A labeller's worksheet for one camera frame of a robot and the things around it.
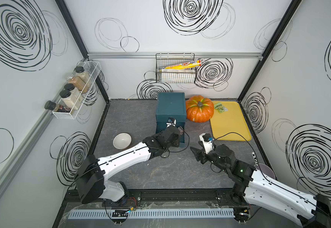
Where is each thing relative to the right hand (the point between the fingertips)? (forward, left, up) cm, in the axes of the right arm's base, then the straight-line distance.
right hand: (195, 146), depth 74 cm
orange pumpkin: (+31, -6, -6) cm, 33 cm away
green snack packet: (+45, -26, -18) cm, 55 cm away
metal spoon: (-2, -35, -10) cm, 36 cm away
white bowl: (+10, +45, -15) cm, 49 cm away
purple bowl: (-7, -41, -15) cm, 44 cm away
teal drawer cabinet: (+25, +13, +4) cm, 29 cm away
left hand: (+7, +10, -1) cm, 12 cm away
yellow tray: (+28, -32, -20) cm, 47 cm away
